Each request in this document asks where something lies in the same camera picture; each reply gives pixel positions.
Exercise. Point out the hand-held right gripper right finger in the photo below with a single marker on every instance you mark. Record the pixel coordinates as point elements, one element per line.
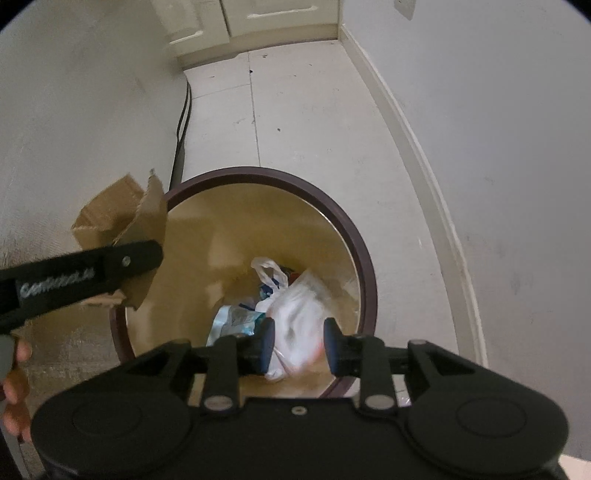
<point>332,346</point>

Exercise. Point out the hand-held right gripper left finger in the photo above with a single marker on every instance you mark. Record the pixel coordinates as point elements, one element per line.
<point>267,346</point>

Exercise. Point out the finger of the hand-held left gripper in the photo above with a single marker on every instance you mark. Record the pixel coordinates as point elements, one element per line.
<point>134,261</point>

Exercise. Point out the white plastic bag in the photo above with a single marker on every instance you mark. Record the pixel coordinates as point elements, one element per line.
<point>295,304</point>

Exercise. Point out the brown cardboard piece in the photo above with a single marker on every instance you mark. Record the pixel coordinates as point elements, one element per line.
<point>101,207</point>

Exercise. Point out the brown rimmed beige trash bin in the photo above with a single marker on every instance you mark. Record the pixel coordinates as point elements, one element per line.
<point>221,230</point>

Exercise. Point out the person's left hand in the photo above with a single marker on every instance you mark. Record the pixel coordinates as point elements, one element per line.
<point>16,401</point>

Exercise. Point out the light blue packet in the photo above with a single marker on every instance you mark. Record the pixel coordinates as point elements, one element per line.
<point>231,323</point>

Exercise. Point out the white baseboard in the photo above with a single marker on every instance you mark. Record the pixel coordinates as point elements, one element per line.
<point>461,277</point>

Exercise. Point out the white cabinet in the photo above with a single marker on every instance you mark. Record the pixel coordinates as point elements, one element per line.
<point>277,18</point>

